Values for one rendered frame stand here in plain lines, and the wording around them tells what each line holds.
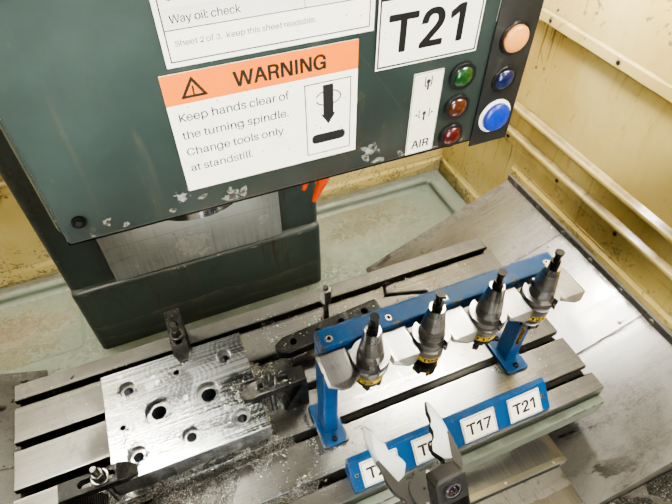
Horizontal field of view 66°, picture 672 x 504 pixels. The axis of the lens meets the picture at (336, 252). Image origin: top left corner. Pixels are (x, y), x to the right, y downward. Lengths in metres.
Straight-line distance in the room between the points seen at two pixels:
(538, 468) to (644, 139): 0.79
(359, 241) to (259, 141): 1.45
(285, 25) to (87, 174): 0.19
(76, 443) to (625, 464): 1.20
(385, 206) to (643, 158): 0.96
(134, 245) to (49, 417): 0.42
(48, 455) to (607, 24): 1.52
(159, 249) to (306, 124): 0.98
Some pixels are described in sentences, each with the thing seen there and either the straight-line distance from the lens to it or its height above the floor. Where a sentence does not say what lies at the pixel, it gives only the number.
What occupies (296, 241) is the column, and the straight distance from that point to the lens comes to 1.53.
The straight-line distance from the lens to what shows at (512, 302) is 0.96.
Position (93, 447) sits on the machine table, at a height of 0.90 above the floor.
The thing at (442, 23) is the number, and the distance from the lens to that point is 0.47.
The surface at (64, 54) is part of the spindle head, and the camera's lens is 0.40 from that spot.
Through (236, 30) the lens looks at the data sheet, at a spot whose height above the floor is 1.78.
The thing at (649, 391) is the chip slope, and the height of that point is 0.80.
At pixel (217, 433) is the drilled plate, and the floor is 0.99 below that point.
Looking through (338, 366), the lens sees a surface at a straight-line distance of 0.84.
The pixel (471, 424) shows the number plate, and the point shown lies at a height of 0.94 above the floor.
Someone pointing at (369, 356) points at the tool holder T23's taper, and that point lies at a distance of 0.81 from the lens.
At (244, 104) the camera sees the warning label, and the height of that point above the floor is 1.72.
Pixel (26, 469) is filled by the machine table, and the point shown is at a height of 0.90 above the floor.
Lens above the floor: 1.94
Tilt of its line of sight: 47 degrees down
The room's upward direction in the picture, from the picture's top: straight up
